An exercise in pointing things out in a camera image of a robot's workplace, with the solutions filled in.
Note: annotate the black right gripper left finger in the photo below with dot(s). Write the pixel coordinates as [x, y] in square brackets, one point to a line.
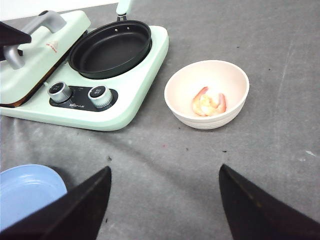
[77, 215]

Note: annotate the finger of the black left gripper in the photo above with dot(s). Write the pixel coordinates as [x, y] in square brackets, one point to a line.
[10, 36]

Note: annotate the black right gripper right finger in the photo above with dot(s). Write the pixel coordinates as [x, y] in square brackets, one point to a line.
[253, 214]

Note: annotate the breakfast maker hinged lid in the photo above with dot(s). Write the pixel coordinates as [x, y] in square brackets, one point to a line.
[25, 67]

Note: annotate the beige ribbed bowl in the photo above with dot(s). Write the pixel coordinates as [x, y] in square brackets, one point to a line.
[219, 77]

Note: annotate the mint green breakfast maker base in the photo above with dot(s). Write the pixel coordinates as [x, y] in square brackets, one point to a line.
[131, 87]

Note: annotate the pink cooked shrimp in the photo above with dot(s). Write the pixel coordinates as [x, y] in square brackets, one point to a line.
[208, 105]

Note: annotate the left silver control knob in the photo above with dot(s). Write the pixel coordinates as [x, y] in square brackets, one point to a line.
[59, 92]

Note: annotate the silver control knob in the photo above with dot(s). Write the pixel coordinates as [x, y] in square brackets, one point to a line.
[100, 96]
[59, 92]

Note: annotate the black round frying pan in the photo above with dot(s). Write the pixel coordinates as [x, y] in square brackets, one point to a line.
[112, 49]

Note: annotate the right silver control knob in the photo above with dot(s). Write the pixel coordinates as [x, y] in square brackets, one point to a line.
[100, 96]

